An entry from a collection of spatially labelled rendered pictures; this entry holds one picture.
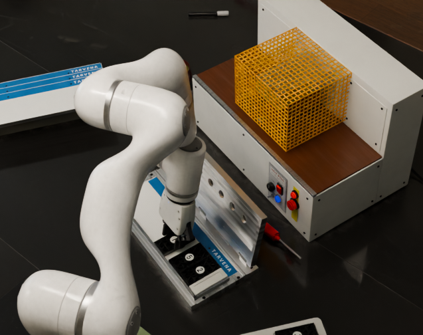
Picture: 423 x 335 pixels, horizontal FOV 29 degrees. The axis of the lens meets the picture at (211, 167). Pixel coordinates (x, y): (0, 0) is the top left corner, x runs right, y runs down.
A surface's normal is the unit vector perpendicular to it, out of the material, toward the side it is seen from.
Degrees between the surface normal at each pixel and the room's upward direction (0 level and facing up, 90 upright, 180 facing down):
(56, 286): 4
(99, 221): 36
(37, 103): 0
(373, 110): 90
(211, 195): 79
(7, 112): 0
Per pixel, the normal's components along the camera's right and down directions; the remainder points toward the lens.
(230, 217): -0.82, 0.29
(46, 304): -0.24, -0.12
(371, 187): 0.56, 0.60
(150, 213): -0.04, -0.67
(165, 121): 0.00, -0.09
